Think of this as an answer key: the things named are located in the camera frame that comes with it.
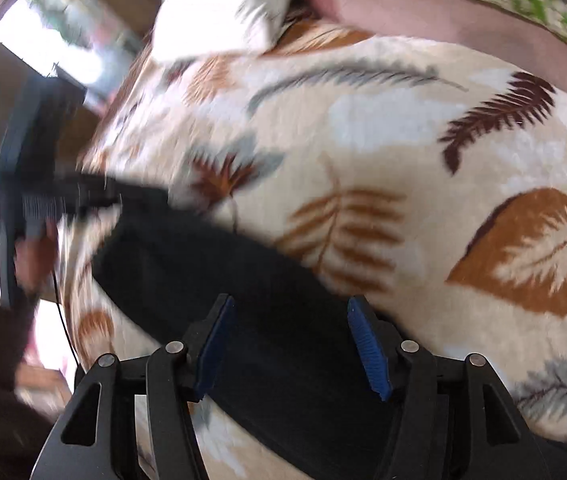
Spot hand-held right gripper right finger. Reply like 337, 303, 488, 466
347, 295, 553, 480

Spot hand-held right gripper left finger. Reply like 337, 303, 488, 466
30, 294, 236, 480

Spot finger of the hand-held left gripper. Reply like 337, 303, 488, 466
60, 172, 169, 211

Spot black pants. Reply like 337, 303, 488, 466
90, 185, 451, 480

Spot person's left hand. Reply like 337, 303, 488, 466
13, 219, 61, 292

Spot leaf print fleece blanket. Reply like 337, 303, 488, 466
60, 30, 567, 480

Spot white sprig print pillow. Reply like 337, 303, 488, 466
152, 0, 298, 62

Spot pink bed sheet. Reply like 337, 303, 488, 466
303, 0, 567, 77

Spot thin black cable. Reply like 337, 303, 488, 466
50, 269, 83, 367

